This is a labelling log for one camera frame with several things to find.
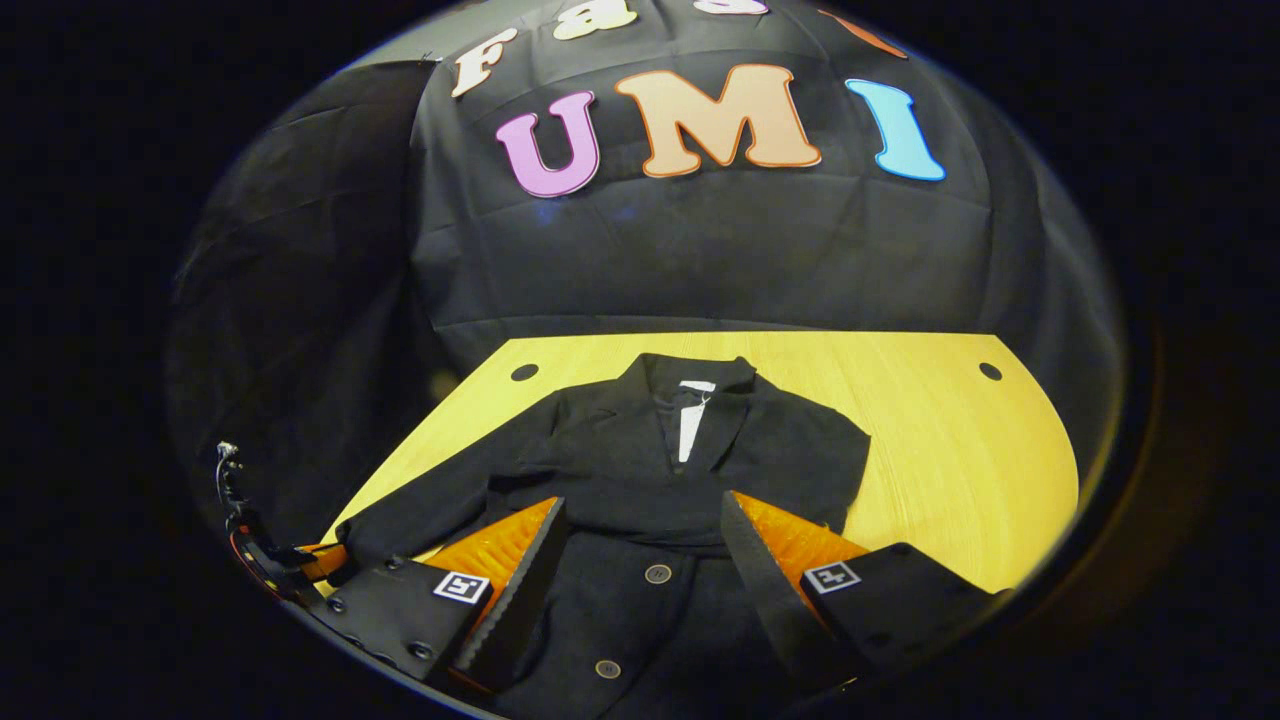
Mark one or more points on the black backdrop cloth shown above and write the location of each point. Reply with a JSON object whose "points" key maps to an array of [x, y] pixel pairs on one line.
{"points": [[720, 260]]}

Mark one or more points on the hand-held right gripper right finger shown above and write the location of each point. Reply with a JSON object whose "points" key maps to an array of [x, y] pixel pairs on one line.
{"points": [[770, 590]]}

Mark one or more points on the black buttoned jacket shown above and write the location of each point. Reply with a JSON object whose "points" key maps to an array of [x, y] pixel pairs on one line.
{"points": [[620, 470]]}

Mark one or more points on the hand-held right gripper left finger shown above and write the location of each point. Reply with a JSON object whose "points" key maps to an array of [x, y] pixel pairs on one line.
{"points": [[520, 590]]}

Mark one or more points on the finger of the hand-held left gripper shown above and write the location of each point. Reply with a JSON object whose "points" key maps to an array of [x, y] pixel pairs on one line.
{"points": [[325, 562]]}

